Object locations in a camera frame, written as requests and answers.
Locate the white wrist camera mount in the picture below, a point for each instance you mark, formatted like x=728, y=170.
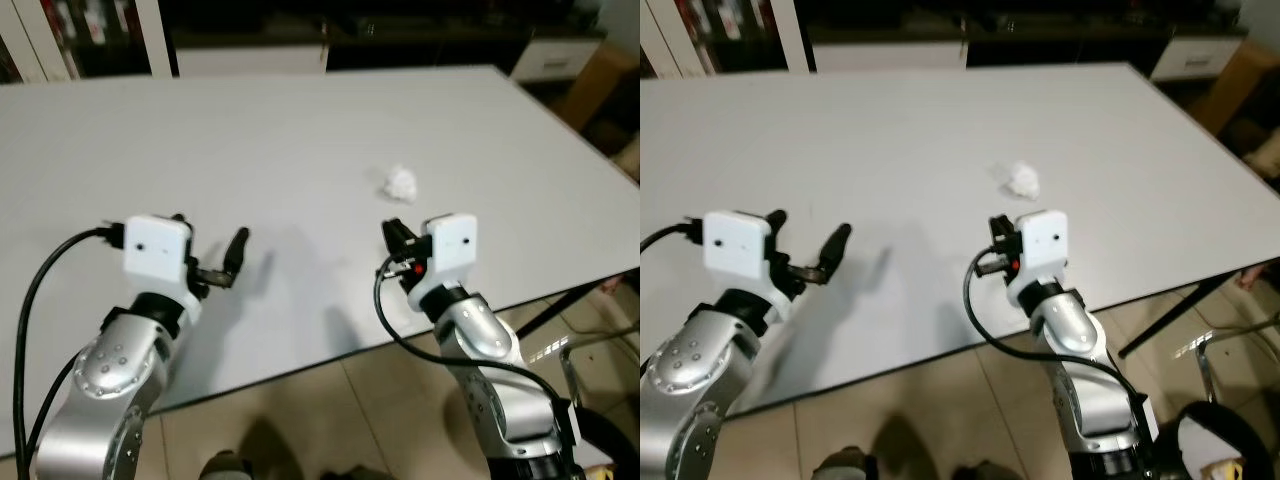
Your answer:
x=452, y=245
x=735, y=243
x=1043, y=240
x=158, y=250

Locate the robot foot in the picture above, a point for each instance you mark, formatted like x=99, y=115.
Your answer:
x=845, y=466
x=352, y=474
x=985, y=472
x=225, y=467

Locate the metal chair frame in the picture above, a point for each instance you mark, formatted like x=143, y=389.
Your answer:
x=568, y=365
x=1206, y=365

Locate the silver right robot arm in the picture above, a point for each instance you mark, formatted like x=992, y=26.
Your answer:
x=1075, y=335
x=480, y=340

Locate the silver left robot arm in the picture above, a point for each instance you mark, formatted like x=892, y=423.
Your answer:
x=110, y=380
x=690, y=370

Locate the black table leg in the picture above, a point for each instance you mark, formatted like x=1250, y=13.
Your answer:
x=1170, y=320
x=555, y=310

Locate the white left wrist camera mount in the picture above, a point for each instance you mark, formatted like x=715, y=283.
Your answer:
x=735, y=243
x=158, y=250

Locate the dark wooden cabinet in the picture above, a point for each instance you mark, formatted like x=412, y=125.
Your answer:
x=1060, y=45
x=420, y=45

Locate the white bookshelf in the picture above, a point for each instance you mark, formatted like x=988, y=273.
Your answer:
x=790, y=30
x=150, y=35

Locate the black rubbish bin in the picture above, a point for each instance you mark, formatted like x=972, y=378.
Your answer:
x=1195, y=425
x=600, y=435

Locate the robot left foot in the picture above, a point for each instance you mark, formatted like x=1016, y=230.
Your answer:
x=225, y=467
x=845, y=466

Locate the wide white drawer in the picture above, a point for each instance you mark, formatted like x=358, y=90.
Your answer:
x=250, y=60
x=890, y=57

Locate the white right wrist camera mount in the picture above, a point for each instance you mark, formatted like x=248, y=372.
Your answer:
x=452, y=245
x=1043, y=240

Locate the small white drawer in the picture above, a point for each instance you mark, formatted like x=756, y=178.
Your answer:
x=555, y=60
x=1195, y=58

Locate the crumpled white paper ball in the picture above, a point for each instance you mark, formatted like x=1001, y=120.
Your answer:
x=400, y=182
x=1023, y=180

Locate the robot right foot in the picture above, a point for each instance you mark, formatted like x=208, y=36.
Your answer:
x=985, y=472
x=352, y=474

